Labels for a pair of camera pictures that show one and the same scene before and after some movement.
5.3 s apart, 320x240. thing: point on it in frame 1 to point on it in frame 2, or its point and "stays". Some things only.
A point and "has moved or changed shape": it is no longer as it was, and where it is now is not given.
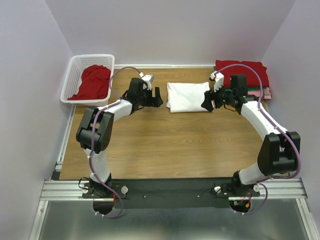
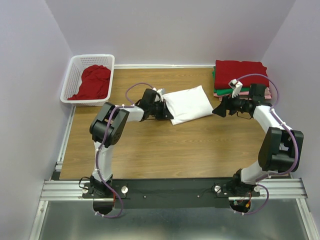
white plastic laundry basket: [77, 65] stays
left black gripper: [156, 101] to [165, 113]
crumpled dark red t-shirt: [95, 83] stays
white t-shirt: [186, 97] has moved or changed shape
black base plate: [172, 193] stays
